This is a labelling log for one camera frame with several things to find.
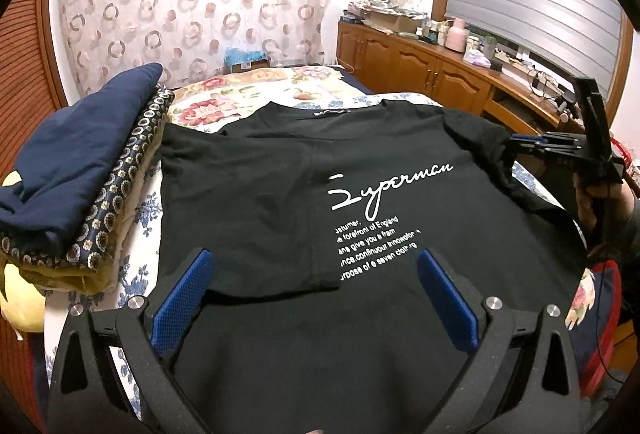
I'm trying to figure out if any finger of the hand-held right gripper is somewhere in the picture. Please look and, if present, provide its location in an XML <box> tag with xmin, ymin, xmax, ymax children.
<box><xmin>510</xmin><ymin>142</ymin><xmax>583</xmax><ymax>159</ymax></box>
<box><xmin>510</xmin><ymin>131</ymin><xmax>583</xmax><ymax>145</ymax></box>

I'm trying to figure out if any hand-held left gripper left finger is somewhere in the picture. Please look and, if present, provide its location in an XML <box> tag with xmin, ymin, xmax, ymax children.
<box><xmin>47</xmin><ymin>248</ymin><xmax>216</xmax><ymax>434</ymax></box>

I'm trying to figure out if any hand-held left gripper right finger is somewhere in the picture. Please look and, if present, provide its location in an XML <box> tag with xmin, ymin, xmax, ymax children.
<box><xmin>416</xmin><ymin>248</ymin><xmax>583</xmax><ymax>434</ymax></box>

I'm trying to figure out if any black printed t-shirt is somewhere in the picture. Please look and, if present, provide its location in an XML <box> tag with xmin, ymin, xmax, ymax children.
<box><xmin>159</xmin><ymin>98</ymin><xmax>588</xmax><ymax>434</ymax></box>

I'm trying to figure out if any person's right forearm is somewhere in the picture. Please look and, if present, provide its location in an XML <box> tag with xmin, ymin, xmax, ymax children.
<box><xmin>602</xmin><ymin>181</ymin><xmax>640</xmax><ymax>262</ymax></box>

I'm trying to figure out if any person's right hand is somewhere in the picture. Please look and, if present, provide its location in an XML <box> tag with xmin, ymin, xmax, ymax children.
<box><xmin>573</xmin><ymin>175</ymin><xmax>637</xmax><ymax>242</ymax></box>

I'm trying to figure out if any blue floral bed sheet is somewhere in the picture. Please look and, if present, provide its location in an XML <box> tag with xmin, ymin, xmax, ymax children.
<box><xmin>42</xmin><ymin>92</ymin><xmax>591</xmax><ymax>434</ymax></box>

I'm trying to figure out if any mustard folded quilt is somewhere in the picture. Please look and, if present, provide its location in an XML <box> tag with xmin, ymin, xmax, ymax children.
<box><xmin>20</xmin><ymin>149</ymin><xmax>163</xmax><ymax>296</ymax></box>

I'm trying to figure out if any purple tissue pack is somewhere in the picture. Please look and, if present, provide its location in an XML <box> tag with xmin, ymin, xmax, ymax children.
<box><xmin>462</xmin><ymin>49</ymin><xmax>494</xmax><ymax>68</ymax></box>

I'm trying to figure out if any pink thermos jug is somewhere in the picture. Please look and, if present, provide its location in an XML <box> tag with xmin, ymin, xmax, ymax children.
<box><xmin>445</xmin><ymin>18</ymin><xmax>467</xmax><ymax>51</ymax></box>

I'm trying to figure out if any wooden cabinet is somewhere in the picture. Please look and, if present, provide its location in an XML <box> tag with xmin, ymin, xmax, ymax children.
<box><xmin>336</xmin><ymin>18</ymin><xmax>586</xmax><ymax>135</ymax></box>

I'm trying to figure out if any yellow pillow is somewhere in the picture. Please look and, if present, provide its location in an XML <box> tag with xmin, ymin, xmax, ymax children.
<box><xmin>0</xmin><ymin>171</ymin><xmax>47</xmax><ymax>332</ymax></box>

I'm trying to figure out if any navy folded blanket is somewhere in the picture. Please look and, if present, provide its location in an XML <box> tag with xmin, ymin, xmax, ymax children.
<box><xmin>0</xmin><ymin>63</ymin><xmax>165</xmax><ymax>240</ymax></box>

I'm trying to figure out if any cardboard box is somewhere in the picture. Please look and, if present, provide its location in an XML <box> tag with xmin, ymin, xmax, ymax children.
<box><xmin>362</xmin><ymin>9</ymin><xmax>427</xmax><ymax>35</ymax></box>

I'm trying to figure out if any cream red-flower blanket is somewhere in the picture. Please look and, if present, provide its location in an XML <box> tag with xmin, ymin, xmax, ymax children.
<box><xmin>165</xmin><ymin>64</ymin><xmax>381</xmax><ymax>135</ymax></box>

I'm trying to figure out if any blue tissue box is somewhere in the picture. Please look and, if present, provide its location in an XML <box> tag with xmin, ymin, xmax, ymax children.
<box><xmin>223</xmin><ymin>47</ymin><xmax>271</xmax><ymax>73</ymax></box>

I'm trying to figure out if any wooden louvre door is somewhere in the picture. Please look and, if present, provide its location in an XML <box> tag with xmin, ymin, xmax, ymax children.
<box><xmin>0</xmin><ymin>0</ymin><xmax>67</xmax><ymax>127</ymax></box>

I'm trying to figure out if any dark ring-patterned quilt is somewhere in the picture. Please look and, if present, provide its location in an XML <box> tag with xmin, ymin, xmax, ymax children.
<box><xmin>0</xmin><ymin>84</ymin><xmax>173</xmax><ymax>271</ymax></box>

